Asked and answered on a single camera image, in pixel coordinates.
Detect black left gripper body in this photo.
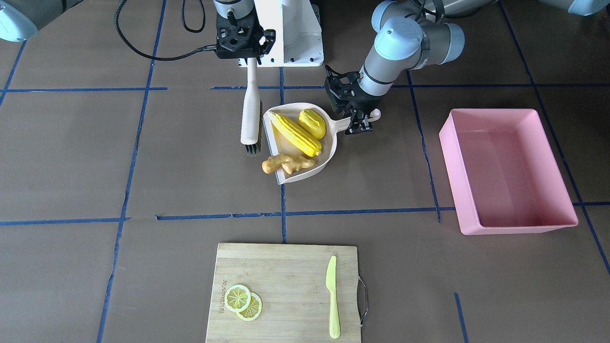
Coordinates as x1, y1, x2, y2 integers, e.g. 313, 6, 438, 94
324, 65, 382, 120

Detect light green plastic knife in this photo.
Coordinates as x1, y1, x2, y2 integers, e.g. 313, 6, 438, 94
325, 255, 341, 339

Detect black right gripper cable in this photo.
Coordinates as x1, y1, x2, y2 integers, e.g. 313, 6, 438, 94
114, 0, 219, 61

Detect pink plastic bin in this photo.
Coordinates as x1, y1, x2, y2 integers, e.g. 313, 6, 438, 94
439, 108, 578, 236

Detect beige hand brush black bristles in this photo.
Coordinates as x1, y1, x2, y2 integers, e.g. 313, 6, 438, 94
240, 57, 262, 157

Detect bamboo cutting board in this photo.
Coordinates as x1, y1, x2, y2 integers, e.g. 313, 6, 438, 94
205, 243, 366, 343

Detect yellow toy bell pepper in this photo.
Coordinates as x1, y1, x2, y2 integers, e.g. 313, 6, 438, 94
297, 108, 326, 140

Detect yellow toy corn cob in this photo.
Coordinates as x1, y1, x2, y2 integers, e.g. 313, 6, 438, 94
268, 111, 322, 158

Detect upper toy lemon slice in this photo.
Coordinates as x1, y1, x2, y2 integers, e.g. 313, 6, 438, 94
224, 284, 252, 313

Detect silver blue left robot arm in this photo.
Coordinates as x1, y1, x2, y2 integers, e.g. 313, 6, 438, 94
324, 0, 489, 135

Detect tan toy ginger root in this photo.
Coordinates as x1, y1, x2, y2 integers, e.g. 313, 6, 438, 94
262, 153, 316, 174

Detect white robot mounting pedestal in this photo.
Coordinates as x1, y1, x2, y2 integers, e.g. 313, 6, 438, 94
253, 0, 324, 68

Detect beige plastic dustpan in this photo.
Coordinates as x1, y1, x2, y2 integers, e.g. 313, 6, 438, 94
262, 102, 351, 185

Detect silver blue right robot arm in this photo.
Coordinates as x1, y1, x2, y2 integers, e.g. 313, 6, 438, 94
214, 0, 276, 65

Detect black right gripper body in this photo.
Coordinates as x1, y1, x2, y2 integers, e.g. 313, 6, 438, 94
215, 13, 276, 60

